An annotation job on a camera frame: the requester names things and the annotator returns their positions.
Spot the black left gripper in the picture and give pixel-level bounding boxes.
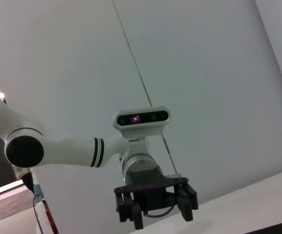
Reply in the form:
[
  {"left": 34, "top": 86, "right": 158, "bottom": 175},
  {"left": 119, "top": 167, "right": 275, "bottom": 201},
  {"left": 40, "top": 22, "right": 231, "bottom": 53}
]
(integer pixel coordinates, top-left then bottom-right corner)
[{"left": 113, "top": 169, "right": 199, "bottom": 230}]

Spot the white box with red marks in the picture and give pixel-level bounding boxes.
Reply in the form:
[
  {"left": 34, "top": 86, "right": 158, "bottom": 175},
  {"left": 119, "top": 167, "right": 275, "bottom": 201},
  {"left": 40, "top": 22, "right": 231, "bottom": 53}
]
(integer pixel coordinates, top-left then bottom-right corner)
[{"left": 35, "top": 192, "right": 58, "bottom": 234}]

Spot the left wrist connector cable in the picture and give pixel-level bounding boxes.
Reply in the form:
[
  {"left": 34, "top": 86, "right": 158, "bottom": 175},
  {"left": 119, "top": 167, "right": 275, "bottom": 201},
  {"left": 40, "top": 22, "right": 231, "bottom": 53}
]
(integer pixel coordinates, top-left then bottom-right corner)
[{"left": 144, "top": 204, "right": 178, "bottom": 218}]

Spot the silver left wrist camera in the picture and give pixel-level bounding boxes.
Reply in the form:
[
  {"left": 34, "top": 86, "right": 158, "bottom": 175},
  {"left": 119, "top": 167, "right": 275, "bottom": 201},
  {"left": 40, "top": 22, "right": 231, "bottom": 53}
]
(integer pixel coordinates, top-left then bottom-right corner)
[{"left": 112, "top": 106, "right": 172, "bottom": 144}]

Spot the thin black background cable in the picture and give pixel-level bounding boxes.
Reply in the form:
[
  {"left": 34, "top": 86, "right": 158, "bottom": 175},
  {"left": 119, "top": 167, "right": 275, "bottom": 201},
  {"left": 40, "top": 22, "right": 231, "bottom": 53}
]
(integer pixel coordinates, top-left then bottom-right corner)
[{"left": 32, "top": 194, "right": 46, "bottom": 225}]

